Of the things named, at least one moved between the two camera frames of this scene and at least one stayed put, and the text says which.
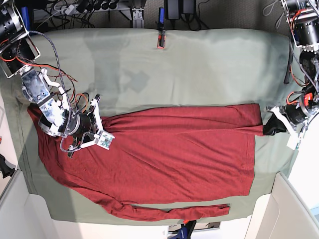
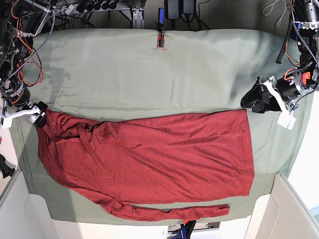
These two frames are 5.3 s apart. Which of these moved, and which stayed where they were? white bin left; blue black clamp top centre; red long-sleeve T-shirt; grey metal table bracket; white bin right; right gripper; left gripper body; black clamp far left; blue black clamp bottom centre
Moved: left gripper body; red long-sleeve T-shirt; right gripper
Stayed: grey metal table bracket; white bin right; black clamp far left; white bin left; blue black clamp bottom centre; blue black clamp top centre
